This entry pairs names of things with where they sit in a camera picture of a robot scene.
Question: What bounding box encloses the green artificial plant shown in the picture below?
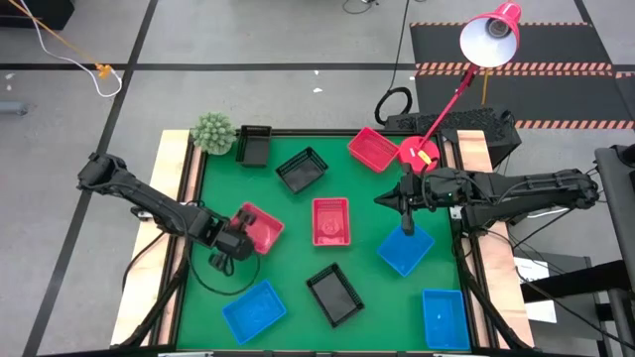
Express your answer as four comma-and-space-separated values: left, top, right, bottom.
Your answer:
190, 112, 238, 157

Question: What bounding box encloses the white floor cable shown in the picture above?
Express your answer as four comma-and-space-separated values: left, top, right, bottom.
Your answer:
19, 0, 124, 99

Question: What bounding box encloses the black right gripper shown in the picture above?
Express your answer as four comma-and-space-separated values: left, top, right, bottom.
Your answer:
374, 171, 441, 212

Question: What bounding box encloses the black box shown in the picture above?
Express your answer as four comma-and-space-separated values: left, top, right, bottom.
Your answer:
0, 0, 76, 32

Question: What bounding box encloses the light wooden board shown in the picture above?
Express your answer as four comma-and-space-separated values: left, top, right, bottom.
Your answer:
109, 129, 204, 347
455, 129, 536, 348

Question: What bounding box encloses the red desk lamp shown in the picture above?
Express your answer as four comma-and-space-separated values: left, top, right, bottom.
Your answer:
398, 1, 523, 176

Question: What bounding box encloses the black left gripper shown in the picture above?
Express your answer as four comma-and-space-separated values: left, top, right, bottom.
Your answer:
215, 209, 260, 263

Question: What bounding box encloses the white paper sheet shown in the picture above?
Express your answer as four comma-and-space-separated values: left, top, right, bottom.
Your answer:
513, 256, 560, 324

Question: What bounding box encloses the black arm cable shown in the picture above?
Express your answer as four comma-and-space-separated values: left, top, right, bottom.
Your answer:
187, 199, 262, 298

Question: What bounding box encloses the orange strap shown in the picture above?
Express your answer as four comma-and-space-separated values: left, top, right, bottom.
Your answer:
7, 0, 113, 80

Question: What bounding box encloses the grey metal tube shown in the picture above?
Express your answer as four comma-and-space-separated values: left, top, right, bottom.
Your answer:
0, 101, 29, 117

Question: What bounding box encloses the black plastic mesh basket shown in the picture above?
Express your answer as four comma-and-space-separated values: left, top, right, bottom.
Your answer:
305, 262, 366, 329
234, 124, 273, 169
275, 146, 329, 194

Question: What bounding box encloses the black looped floor cable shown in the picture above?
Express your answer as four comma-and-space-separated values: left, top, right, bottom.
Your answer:
374, 0, 414, 127

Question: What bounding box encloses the blue plastic basket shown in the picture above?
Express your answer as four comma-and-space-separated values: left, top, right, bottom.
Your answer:
221, 279, 288, 346
422, 289, 471, 352
376, 223, 437, 278

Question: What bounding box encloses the black perforated computer case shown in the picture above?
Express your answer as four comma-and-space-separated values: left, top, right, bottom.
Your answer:
384, 107, 523, 168

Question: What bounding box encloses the black hazard-striped floor mat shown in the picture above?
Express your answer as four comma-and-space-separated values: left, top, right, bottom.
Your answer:
410, 21, 616, 71
415, 68, 635, 132

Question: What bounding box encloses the thin black floor cable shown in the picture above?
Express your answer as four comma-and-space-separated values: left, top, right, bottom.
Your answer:
341, 0, 381, 16

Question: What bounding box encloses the red plastic mesh basket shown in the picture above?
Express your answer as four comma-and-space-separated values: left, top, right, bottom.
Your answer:
346, 126, 401, 174
230, 201, 286, 256
312, 197, 352, 248

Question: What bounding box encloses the green table mat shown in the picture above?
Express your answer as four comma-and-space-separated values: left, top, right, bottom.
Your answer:
177, 135, 477, 351

